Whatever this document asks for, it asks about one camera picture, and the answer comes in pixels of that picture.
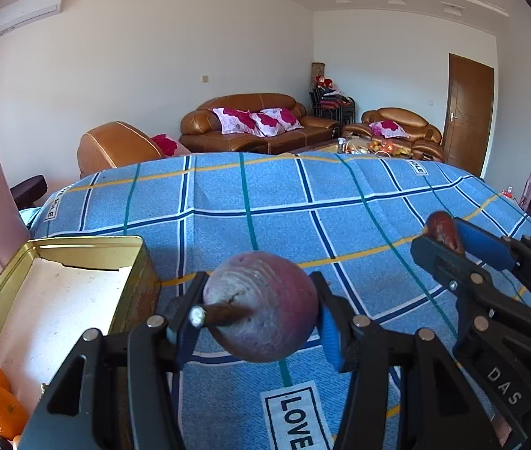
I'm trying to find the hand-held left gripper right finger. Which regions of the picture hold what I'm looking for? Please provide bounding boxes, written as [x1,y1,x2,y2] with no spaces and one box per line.
[310,273,486,450]

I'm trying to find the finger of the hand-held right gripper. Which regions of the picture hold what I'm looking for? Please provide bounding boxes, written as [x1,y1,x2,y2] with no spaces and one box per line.
[455,218,531,320]
[411,235,531,338]

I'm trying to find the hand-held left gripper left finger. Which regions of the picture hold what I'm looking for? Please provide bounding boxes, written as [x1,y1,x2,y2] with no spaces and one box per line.
[19,272,210,450]

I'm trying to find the small reddish brown fruit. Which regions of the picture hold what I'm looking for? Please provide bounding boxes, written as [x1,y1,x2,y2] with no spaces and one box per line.
[425,211,465,254]

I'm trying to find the purple round fruit with stem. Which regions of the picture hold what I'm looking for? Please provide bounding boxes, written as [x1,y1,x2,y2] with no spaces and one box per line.
[202,252,319,363]

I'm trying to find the gold rectangular tin box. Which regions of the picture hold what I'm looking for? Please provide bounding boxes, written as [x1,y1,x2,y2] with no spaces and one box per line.
[0,235,162,450]

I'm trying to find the pile of colourful snacks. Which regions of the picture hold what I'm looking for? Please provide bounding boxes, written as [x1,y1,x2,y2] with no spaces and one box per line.
[338,137,414,157]

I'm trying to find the brown wooden door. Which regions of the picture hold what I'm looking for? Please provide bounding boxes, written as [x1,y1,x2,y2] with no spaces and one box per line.
[442,53,496,178]

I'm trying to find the pink floral pillow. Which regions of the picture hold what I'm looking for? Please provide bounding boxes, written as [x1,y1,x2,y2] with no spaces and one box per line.
[369,120,411,138]
[212,107,259,135]
[250,107,304,138]
[150,134,184,157]

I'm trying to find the wooden coffee table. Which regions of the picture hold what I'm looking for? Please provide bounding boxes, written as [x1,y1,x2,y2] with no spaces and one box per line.
[289,137,416,158]

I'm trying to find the brown leather three-seat sofa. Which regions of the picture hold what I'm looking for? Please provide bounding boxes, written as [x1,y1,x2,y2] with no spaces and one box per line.
[180,93,343,155]

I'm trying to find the stacked dark chairs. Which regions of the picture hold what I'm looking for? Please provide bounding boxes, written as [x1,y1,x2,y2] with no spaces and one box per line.
[310,87,357,125]

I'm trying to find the brown leather armchair white piping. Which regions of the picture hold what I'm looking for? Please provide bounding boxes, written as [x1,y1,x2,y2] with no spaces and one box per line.
[77,121,191,180]

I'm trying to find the dark brown stool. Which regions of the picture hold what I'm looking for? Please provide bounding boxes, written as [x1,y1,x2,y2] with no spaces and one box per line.
[9,175,49,209]

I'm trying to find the white wall air conditioner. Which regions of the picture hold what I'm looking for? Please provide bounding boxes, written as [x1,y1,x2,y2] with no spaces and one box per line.
[0,0,65,37]

